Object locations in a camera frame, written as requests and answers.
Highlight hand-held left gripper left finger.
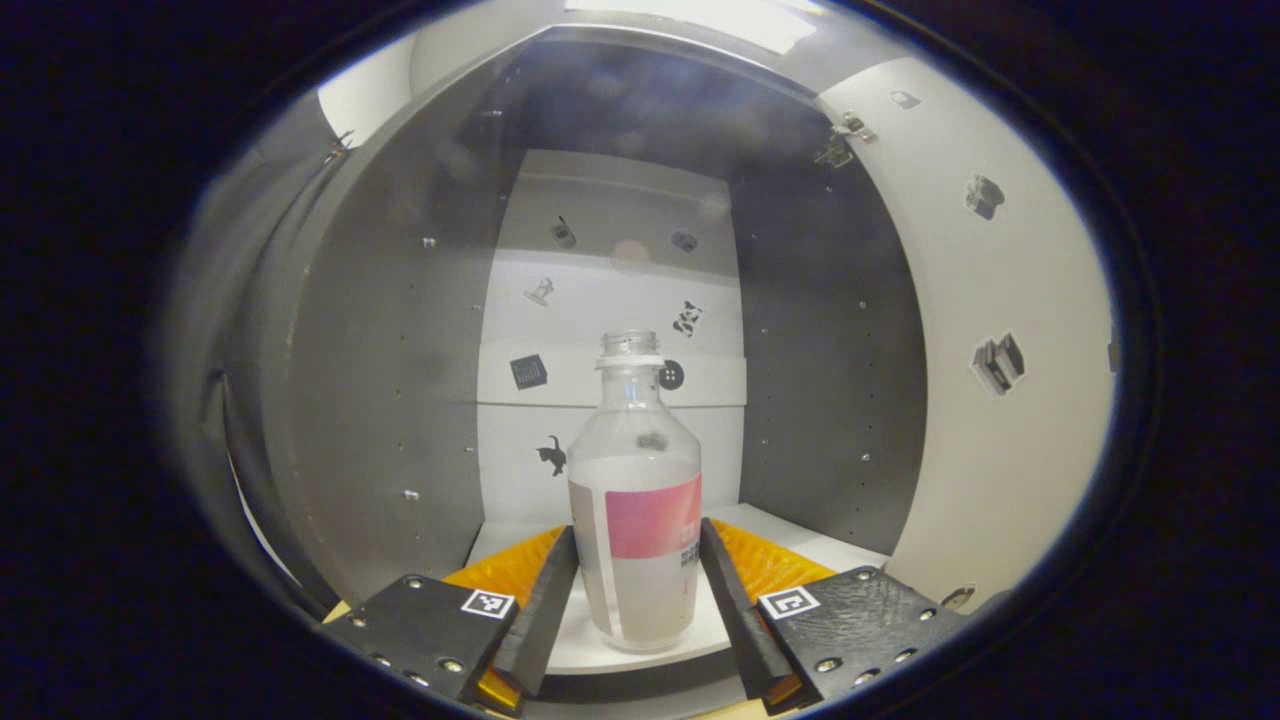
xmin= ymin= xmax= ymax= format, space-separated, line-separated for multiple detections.
xmin=322 ymin=525 xmax=581 ymax=713

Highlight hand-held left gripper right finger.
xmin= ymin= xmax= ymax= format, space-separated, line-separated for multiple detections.
xmin=698 ymin=517 xmax=969 ymax=713

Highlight clear bottle with pink label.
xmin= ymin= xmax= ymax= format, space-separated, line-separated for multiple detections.
xmin=567 ymin=330 xmax=703 ymax=654

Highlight grey cabinet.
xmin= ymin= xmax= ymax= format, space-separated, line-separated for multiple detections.
xmin=225 ymin=25 xmax=931 ymax=701

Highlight black backdrop cloth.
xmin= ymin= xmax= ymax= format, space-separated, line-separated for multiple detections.
xmin=165 ymin=140 xmax=341 ymax=621

